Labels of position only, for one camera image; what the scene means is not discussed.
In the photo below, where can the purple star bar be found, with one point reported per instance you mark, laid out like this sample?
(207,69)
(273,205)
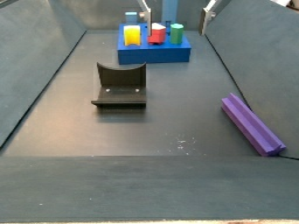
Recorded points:
(257,132)

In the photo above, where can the tall light blue block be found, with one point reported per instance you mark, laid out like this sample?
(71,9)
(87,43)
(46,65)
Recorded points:
(170,10)

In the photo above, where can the green hexagon block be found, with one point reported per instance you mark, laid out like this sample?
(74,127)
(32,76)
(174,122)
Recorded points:
(176,34)

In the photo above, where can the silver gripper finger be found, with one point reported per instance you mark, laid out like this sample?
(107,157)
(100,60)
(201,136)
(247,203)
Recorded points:
(207,14)
(147,15)

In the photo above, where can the black curved fixture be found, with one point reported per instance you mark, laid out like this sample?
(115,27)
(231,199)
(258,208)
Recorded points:
(122,86)

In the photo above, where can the yellow arch block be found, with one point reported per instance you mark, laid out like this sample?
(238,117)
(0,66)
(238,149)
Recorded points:
(132,36)

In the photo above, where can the small light blue block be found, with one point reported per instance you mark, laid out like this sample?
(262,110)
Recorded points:
(131,17)

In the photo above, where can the blue peg board base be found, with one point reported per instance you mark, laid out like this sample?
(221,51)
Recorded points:
(164,53)

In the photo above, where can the red pentagon block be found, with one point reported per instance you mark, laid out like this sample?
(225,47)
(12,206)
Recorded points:
(158,36)

